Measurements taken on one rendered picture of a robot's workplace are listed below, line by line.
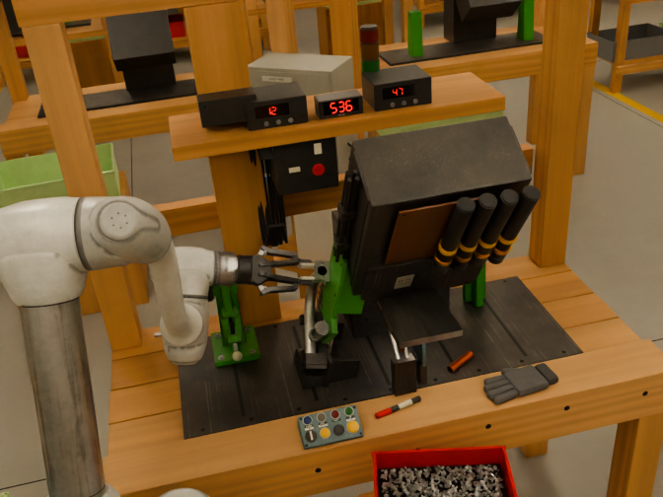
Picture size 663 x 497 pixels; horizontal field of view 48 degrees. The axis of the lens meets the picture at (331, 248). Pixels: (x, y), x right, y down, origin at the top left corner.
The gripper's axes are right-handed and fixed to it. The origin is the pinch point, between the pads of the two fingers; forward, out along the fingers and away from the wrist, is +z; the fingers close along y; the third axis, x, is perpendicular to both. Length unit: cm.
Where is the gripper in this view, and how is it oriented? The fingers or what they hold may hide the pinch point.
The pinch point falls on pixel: (312, 272)
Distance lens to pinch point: 195.7
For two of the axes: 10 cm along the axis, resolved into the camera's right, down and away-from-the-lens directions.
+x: -2.8, 2.9, 9.2
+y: -0.3, -9.6, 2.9
